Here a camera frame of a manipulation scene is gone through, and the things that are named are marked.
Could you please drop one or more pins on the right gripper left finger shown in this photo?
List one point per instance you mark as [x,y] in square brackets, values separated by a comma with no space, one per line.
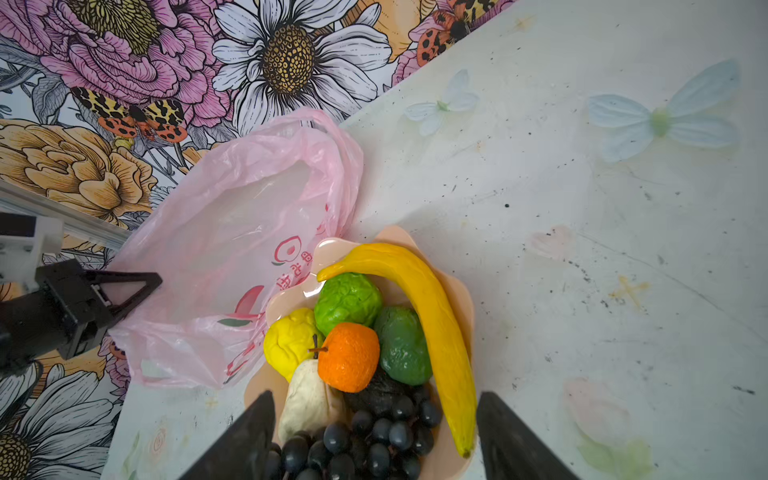
[241,451]

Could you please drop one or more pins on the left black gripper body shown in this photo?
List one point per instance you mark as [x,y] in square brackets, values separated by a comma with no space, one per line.
[58,316]

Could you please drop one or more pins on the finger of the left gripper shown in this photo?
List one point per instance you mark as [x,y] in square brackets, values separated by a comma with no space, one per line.
[117,294]

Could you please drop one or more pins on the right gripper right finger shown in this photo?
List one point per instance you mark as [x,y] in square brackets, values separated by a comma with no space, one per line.
[510,449]

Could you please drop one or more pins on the pink plastic bag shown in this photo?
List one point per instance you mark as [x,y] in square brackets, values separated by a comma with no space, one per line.
[240,228]

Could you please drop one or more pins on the yellow fake banana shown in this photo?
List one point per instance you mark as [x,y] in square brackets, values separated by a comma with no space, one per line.
[448,353]

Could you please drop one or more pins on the black fake grape bunch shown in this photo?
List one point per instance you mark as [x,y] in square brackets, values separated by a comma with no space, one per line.
[363,446]

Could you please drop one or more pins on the yellow fake lemon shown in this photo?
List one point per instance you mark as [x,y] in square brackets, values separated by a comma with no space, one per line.
[289,341]

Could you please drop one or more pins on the dark green fake avocado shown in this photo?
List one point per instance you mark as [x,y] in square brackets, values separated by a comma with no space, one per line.
[404,353]

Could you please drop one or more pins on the dark purple fake fruit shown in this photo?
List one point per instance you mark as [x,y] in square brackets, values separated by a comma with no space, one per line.
[379,395]

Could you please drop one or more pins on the orange fake tangerine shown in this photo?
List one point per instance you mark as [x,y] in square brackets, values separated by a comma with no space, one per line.
[349,357]

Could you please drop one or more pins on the bright green fake lime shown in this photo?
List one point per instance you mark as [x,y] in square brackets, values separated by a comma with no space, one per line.
[347,298]

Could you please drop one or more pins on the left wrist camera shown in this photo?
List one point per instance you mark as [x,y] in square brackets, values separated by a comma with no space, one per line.
[24,241]

